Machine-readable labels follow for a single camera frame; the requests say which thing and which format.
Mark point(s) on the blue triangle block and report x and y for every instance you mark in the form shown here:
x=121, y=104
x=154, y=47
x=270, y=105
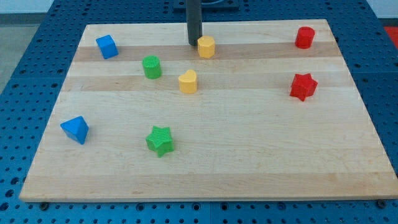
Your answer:
x=76, y=129

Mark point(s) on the yellow heart block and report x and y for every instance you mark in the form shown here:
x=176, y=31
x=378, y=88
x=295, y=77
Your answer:
x=188, y=82

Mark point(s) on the yellow hexagon block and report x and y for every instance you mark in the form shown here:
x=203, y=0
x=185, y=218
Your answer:
x=206, y=46

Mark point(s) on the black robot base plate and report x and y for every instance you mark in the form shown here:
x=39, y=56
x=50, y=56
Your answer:
x=180, y=5

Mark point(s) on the green cylinder block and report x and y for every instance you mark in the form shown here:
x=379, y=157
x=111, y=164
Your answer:
x=151, y=66

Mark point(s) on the red star block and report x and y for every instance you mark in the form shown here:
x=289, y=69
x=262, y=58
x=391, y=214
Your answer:
x=303, y=86

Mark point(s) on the red cylinder block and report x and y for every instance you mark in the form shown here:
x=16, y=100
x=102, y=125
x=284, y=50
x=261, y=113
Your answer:
x=304, y=37

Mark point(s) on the blue cube block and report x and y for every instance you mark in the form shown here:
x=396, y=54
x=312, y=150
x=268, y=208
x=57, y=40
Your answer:
x=107, y=46

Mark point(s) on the green star block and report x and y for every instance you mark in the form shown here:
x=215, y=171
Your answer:
x=160, y=141

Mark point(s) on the wooden board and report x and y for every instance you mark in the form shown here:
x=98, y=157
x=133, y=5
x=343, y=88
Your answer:
x=241, y=136

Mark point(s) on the black cylindrical pointer rod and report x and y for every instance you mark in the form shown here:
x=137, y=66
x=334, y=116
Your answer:
x=194, y=21

